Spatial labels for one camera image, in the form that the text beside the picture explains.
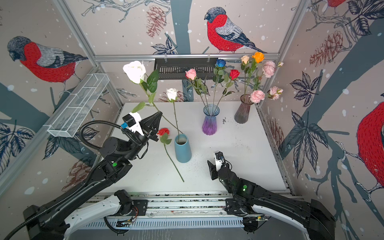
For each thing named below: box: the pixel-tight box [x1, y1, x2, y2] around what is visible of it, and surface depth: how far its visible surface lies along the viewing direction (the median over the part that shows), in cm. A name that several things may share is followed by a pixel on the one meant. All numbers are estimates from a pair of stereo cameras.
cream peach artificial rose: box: [240, 55, 250, 95], surface depth 90 cm
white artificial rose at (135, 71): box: [123, 60, 184, 135], surface depth 39 cm
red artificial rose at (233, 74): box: [215, 69, 241, 107], surface depth 80 cm
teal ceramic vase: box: [174, 133, 192, 163], surface depth 78 cm
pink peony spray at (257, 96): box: [250, 86, 284, 104], surface depth 83 cm
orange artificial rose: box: [250, 51, 265, 91], surface depth 89 cm
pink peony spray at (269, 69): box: [253, 60, 284, 91], surface depth 87 cm
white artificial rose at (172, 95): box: [166, 88, 180, 143], surface depth 67 cm
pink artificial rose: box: [185, 68, 211, 111], surface depth 85 cm
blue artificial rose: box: [212, 59, 227, 107], surface depth 85 cm
